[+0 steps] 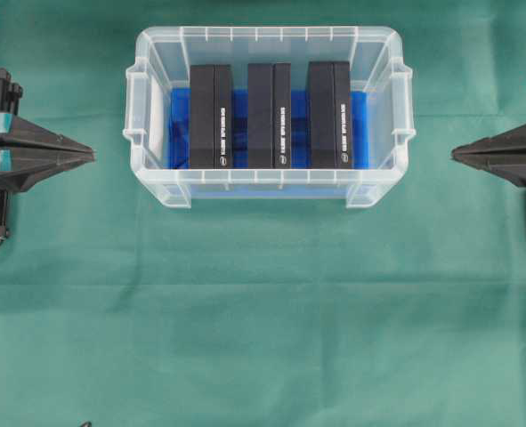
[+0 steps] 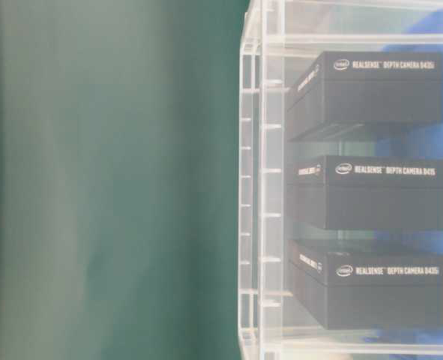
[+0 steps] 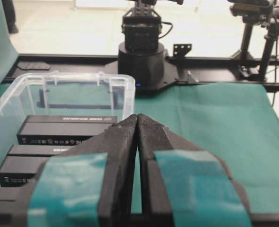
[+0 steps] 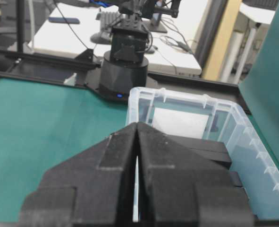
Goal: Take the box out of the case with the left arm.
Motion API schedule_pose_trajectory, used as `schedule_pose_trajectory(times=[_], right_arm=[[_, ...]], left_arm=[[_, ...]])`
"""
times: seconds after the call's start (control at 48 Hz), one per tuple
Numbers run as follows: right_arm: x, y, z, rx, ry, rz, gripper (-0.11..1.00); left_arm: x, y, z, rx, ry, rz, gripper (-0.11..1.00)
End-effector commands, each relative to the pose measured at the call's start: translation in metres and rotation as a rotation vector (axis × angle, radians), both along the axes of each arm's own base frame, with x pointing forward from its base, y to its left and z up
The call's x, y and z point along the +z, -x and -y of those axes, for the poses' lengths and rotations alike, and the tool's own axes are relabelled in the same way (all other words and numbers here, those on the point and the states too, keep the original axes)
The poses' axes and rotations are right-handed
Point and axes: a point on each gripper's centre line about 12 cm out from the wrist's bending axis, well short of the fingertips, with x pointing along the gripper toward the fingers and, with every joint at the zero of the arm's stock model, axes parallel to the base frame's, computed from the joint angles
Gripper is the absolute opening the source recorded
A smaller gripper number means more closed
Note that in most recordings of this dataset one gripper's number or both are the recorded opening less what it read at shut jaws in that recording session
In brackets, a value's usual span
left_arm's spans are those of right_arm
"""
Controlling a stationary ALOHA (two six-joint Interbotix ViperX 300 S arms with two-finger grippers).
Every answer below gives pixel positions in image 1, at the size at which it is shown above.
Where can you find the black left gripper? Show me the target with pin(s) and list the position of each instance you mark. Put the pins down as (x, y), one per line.
(20, 170)

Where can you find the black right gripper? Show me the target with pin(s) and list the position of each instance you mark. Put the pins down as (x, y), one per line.
(511, 168)

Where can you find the black box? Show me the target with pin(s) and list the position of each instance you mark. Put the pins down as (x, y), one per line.
(269, 130)
(330, 114)
(211, 114)

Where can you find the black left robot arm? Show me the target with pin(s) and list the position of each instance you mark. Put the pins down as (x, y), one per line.
(29, 153)

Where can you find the clear plastic storage case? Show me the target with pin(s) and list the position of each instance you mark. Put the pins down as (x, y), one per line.
(164, 56)

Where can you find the blue liner sheet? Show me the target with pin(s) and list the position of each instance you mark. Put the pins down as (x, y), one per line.
(177, 146)

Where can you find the green table cloth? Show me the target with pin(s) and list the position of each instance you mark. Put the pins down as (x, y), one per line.
(119, 311)

